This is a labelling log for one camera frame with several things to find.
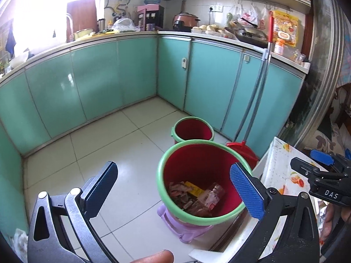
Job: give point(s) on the steamed buns plate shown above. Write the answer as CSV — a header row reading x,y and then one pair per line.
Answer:
x,y
213,30

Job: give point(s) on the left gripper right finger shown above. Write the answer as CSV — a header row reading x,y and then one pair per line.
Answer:
x,y
299,239

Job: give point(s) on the large red green-rimmed bucket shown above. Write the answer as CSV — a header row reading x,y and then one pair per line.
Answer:
x,y
201,163

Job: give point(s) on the brown cigarette box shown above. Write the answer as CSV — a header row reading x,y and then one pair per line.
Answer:
x,y
211,196

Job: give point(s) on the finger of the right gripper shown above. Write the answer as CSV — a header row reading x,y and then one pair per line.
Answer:
x,y
322,157
306,169

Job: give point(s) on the black wok pan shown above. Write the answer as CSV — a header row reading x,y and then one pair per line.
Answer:
x,y
249,35

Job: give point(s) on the yellow wrapper in bucket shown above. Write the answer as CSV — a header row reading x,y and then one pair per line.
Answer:
x,y
193,189

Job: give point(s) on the teal kitchen cabinets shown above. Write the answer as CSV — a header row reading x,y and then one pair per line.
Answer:
x,y
69,113

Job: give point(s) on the small red green-rimmed bucket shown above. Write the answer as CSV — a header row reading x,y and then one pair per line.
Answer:
x,y
192,128

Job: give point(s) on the red broom with metal handle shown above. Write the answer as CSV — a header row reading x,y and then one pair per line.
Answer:
x,y
240,147

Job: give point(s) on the person's left hand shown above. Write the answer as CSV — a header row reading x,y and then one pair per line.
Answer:
x,y
164,256

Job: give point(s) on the fruit-pattern tablecloth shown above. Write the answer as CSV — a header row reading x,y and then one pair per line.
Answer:
x,y
282,220

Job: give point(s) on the yellow snack bag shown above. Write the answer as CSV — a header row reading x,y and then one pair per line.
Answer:
x,y
285,27

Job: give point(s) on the white plastic bag on counter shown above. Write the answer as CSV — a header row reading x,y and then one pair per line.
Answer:
x,y
125,25

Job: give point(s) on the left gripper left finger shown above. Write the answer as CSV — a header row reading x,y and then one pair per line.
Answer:
x,y
48,240

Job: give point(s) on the pink and black water dispenser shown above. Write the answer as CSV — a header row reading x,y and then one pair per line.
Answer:
x,y
150,14

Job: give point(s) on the person's right hand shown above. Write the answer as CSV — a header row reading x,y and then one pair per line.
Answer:
x,y
329,216

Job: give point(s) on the floral cushion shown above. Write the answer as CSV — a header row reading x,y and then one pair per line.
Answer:
x,y
332,137

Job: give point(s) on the pink rice cooker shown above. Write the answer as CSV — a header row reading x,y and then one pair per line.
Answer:
x,y
184,22

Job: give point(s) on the wooden cutting board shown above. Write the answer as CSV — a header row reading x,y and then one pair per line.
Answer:
x,y
83,14

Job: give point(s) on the metal door frame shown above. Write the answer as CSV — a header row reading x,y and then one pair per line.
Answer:
x,y
325,56

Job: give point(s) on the purple plastic stool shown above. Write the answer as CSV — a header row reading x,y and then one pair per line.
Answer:
x,y
184,231

